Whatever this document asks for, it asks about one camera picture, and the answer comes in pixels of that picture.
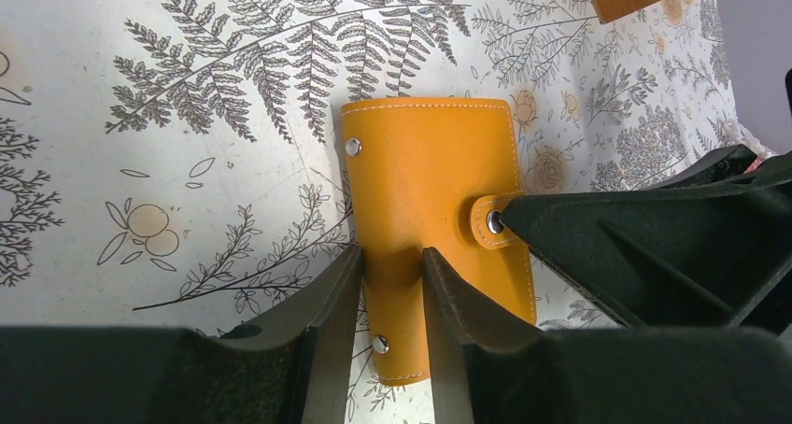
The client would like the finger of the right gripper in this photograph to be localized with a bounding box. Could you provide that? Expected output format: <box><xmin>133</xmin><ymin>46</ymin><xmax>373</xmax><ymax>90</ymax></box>
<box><xmin>500</xmin><ymin>145</ymin><xmax>791</xmax><ymax>335</ymax></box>

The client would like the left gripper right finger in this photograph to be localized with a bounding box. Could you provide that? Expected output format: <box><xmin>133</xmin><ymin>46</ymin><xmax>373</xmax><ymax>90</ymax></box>
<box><xmin>422</xmin><ymin>247</ymin><xmax>549</xmax><ymax>423</ymax></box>

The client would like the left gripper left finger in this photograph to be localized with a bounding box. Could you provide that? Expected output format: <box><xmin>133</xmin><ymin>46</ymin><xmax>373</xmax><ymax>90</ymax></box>
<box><xmin>219</xmin><ymin>246</ymin><xmax>362</xmax><ymax>423</ymax></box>

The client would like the yellow leather card holder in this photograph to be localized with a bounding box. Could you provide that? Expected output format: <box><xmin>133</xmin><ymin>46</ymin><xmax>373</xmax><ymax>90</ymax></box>
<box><xmin>340</xmin><ymin>97</ymin><xmax>537</xmax><ymax>387</ymax></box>

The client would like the floral patterned table mat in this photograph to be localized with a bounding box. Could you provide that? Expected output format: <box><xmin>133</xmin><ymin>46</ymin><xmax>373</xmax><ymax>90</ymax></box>
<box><xmin>0</xmin><ymin>0</ymin><xmax>774</xmax><ymax>424</ymax></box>

